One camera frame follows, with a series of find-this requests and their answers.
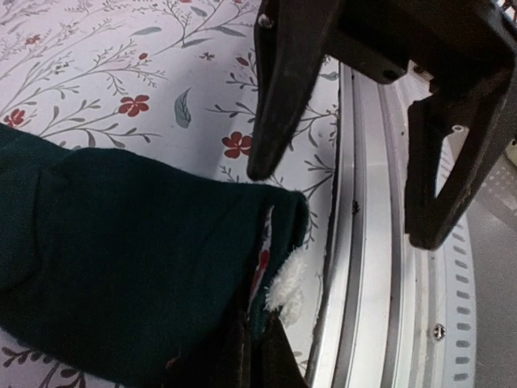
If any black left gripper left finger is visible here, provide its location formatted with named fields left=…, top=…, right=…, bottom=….
left=246, top=0, right=340, bottom=180

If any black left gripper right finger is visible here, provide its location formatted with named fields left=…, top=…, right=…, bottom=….
left=405, top=68, right=516, bottom=250

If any dark green sock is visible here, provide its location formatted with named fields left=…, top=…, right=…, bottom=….
left=1, top=126, right=309, bottom=387

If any floral tablecloth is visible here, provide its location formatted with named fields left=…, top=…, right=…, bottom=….
left=1, top=1, right=339, bottom=387

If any aluminium front rail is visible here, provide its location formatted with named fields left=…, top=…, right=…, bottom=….
left=305, top=66, right=481, bottom=387

